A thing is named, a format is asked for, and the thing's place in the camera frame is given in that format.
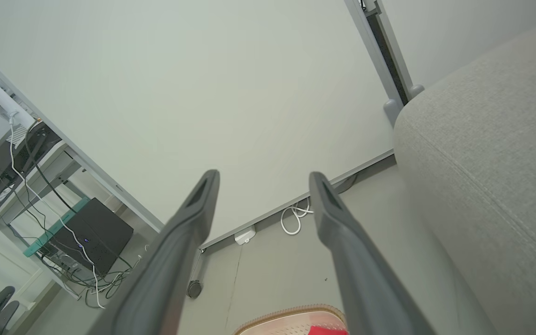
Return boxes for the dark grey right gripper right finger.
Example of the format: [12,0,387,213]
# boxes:
[308,172,436,335]

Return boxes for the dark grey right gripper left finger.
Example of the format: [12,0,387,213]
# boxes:
[87,169,221,335]

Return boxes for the red garment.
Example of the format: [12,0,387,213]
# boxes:
[307,326,349,335]

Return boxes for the grey fabric sofa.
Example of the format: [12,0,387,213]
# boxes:
[393,14,536,335]

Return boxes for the grey partition leg with caster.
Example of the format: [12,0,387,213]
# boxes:
[192,250,204,282]

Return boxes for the black computer case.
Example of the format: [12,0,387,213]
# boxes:
[47,197,135,276]

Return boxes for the cream perforated laundry basket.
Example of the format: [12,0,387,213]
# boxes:
[233,305,350,335]

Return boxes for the green strip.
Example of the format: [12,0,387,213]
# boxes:
[22,198,91,258]

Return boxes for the white power adapter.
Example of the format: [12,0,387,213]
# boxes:
[234,226,257,246]

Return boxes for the black monitor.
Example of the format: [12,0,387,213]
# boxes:
[0,122,62,201]

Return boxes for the white metal desk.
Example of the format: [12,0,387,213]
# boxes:
[0,140,127,298]

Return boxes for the wide white partition panel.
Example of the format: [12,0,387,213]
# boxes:
[0,0,395,250]

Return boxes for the narrow white partition panel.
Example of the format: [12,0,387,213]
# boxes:
[380,0,536,90]

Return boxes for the coiled white cable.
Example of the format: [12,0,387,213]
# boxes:
[280,198,315,236]

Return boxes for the black cable under partition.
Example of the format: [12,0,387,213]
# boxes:
[333,173,360,195]

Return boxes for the long white desk cable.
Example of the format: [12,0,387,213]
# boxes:
[8,112,107,310]

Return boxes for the black desk cables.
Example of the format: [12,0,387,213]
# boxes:
[0,123,147,308]

